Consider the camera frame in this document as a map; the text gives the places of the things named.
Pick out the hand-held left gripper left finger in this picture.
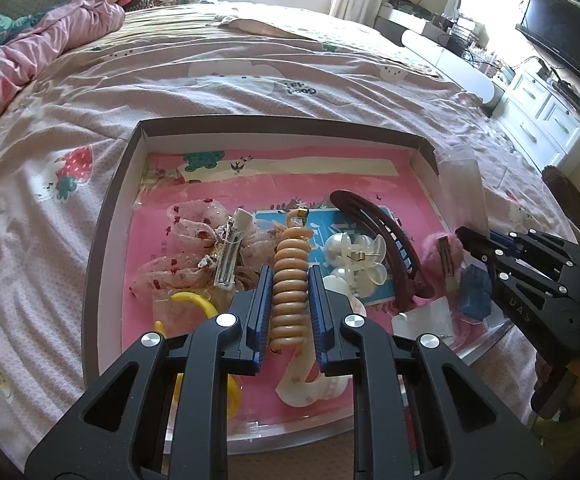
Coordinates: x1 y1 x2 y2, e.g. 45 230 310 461
24 264 275 480

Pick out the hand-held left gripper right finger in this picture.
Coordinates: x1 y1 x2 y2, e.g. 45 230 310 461
307 265 553 480

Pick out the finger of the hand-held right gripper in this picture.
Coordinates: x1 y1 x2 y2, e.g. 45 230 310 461
455 226 571 302
490 229 580 263

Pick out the orange spiral hair tie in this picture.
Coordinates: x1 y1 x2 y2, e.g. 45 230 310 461
269 207 321 354

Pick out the pink fuzzy hair clip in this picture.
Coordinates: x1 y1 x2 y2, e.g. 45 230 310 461
417 234 467 293

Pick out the blue rectangular hair clip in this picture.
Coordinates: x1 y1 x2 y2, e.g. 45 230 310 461
457 265 494 322

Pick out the white patterned claw hair clip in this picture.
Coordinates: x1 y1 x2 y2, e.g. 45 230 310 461
275 275 367 407

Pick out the yellow hair clip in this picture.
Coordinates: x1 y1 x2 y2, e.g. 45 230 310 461
154 291 241 418

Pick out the translucent white claw hair clip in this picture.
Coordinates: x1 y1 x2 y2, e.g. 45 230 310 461
324 232 389 302

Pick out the brown curved hair clip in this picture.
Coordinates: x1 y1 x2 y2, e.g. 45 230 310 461
330 190 434 307

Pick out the brown rimmed cardboard box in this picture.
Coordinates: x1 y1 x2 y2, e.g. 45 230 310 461
82 115 502 456

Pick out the clear plastic bag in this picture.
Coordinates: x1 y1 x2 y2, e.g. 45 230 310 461
440 157 489 267

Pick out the brown chair back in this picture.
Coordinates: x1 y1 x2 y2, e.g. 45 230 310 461
542 166 580 233

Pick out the pink sheer bow hair clip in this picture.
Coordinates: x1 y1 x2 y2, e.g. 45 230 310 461
130 199 275 306

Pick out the small clear earring bag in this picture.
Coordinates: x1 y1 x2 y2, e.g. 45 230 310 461
392 297 467 357

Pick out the pink picture book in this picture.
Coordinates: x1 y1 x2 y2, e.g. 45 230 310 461
130 147 511 441

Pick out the white drawer dresser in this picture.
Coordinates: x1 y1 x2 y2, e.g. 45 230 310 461
492 67 580 172

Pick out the black set-top box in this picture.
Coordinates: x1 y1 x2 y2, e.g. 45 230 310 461
550 77 580 126

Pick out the white bed footboard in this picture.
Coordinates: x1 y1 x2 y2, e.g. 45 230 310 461
401 29 508 111

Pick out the black flat television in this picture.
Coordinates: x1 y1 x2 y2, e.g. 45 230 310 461
515 0 580 92

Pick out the cluttered vanity desk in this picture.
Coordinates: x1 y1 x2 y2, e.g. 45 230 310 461
375 0 491 53

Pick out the beige cloth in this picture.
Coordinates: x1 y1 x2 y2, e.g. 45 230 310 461
217 15 441 78

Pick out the pink quilt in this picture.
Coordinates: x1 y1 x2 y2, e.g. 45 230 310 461
0 0 125 146

